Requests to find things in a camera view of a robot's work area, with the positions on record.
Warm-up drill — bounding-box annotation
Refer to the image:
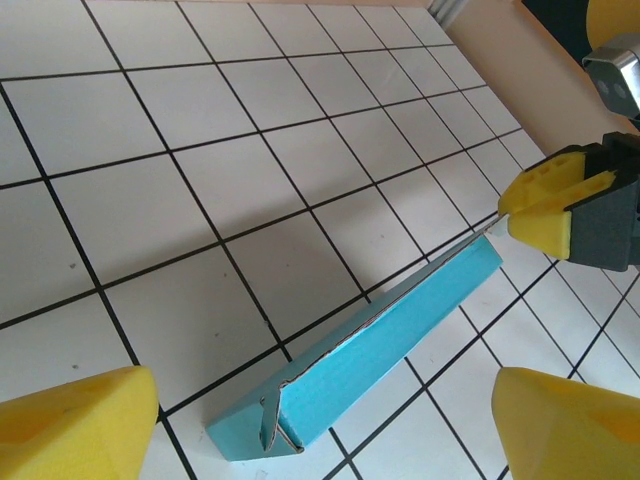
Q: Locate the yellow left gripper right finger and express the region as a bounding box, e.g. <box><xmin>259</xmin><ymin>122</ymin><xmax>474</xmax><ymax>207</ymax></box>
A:
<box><xmin>491</xmin><ymin>367</ymin><xmax>640</xmax><ymax>480</ymax></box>

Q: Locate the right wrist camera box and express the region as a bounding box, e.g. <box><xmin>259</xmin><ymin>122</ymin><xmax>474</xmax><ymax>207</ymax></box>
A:
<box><xmin>582</xmin><ymin>34</ymin><xmax>640</xmax><ymax>116</ymax></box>

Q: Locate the white and blue paper box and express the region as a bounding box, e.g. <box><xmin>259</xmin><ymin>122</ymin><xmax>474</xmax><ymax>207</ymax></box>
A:
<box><xmin>205</xmin><ymin>214</ymin><xmax>509</xmax><ymax>464</ymax></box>

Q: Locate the panel with oval and feather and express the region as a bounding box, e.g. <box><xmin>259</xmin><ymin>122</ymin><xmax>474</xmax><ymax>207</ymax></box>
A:
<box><xmin>519</xmin><ymin>0</ymin><xmax>640</xmax><ymax>56</ymax></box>

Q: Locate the aluminium corner post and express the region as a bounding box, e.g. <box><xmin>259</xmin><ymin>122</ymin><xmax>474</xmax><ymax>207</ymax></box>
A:
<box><xmin>428</xmin><ymin>0</ymin><xmax>471</xmax><ymax>24</ymax></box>

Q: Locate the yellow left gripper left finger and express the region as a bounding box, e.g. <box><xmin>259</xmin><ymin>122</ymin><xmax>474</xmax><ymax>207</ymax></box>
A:
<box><xmin>0</xmin><ymin>365</ymin><xmax>160</xmax><ymax>480</ymax></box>

